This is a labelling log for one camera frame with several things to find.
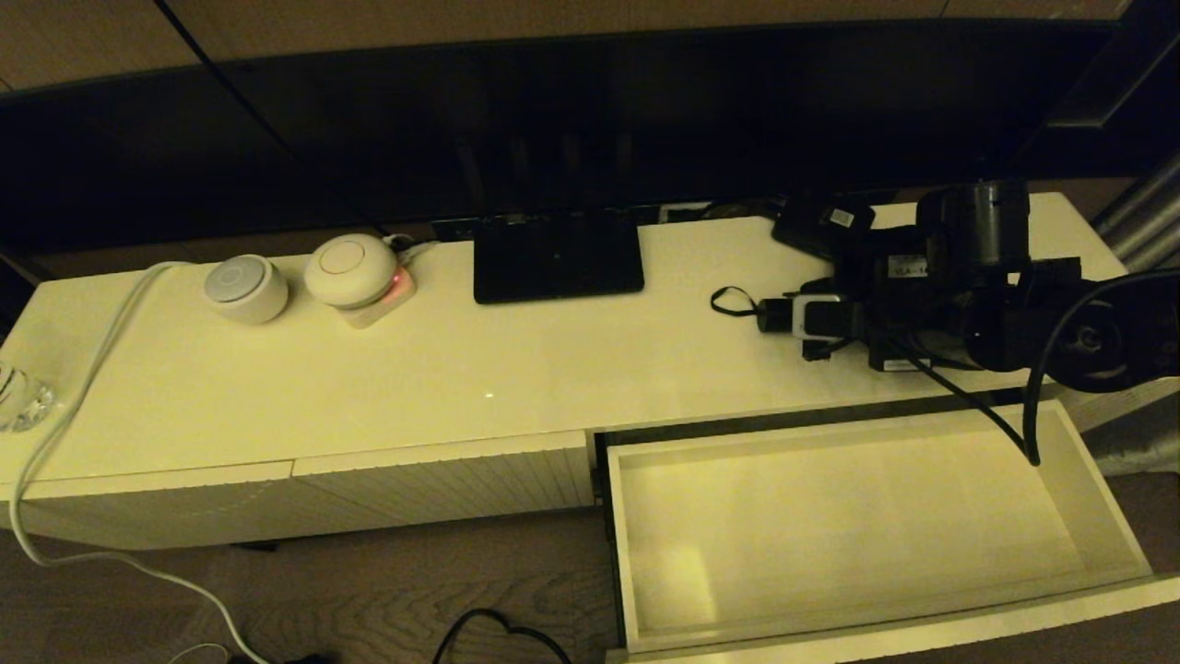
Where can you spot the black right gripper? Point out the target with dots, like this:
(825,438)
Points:
(890,304)

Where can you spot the black folding umbrella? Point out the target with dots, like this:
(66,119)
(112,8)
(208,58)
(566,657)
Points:
(779,318)

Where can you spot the white ribbed drawer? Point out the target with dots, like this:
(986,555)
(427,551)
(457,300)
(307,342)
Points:
(830,516)

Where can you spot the white TV cabinet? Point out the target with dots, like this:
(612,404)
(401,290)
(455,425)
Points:
(461,369)

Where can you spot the black set-top box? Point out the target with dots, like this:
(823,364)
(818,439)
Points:
(811,235)

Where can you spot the narrow white ribbed door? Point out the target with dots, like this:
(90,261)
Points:
(1106,410)

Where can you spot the grey curtain folds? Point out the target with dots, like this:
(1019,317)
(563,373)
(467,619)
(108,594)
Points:
(1143,212)

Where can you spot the black flat television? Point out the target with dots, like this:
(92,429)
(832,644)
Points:
(553,120)

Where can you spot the white ribbed cabinet door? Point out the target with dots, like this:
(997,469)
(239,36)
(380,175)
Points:
(442,484)

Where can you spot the white power strip red light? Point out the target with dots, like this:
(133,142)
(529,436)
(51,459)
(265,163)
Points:
(395,297)

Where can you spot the white domed round device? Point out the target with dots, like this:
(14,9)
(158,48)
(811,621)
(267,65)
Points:
(350,269)

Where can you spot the white round speaker grey top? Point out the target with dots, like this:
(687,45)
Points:
(245,293)

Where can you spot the white plain cabinet panel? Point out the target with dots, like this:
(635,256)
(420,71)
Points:
(138,512)

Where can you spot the clear glass object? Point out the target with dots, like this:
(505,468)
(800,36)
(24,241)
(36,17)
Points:
(23,401)

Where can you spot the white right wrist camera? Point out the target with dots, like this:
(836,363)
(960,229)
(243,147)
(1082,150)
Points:
(820,318)

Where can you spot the black television base plate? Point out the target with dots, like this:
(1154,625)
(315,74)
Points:
(553,263)

